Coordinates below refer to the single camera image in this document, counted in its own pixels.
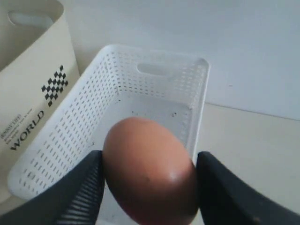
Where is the brown egg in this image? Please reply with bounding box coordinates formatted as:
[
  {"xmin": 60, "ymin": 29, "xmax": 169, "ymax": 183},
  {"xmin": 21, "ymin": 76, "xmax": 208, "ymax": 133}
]
[{"xmin": 103, "ymin": 117, "xmax": 198, "ymax": 225}]

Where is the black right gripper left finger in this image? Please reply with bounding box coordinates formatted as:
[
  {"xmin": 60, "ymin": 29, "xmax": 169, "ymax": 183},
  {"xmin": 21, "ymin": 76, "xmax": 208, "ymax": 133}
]
[{"xmin": 0, "ymin": 150, "xmax": 104, "ymax": 225}]

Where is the white perforated plastic basket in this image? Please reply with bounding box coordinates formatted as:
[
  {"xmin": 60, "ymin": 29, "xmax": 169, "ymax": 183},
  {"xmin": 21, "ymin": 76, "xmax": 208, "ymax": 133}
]
[{"xmin": 8, "ymin": 45, "xmax": 209, "ymax": 225}]

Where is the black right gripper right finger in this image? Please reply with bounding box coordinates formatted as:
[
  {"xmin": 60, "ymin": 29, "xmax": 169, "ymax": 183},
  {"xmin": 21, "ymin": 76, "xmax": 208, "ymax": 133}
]
[{"xmin": 197, "ymin": 151, "xmax": 300, "ymax": 225}]

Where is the cream plastic storage bin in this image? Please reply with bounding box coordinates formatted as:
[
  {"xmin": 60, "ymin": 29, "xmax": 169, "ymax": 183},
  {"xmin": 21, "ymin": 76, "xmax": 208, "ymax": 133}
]
[{"xmin": 0, "ymin": 0, "xmax": 80, "ymax": 174}]

